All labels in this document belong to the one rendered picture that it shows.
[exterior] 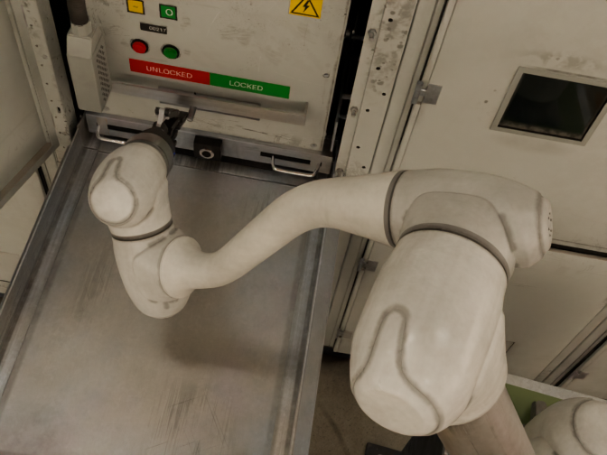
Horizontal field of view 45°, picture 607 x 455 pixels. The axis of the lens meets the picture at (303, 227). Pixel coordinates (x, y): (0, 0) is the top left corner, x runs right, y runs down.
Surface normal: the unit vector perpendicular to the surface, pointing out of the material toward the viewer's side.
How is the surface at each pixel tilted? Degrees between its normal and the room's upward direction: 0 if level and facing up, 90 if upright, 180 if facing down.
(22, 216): 90
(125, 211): 58
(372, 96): 90
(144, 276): 66
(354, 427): 0
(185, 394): 0
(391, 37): 90
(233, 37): 90
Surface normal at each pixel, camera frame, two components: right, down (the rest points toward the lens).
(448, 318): 0.22, -0.40
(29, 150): 0.89, 0.42
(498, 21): -0.15, 0.82
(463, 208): -0.15, -0.74
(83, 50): -0.07, 0.44
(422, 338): -0.11, -0.39
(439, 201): -0.33, -0.77
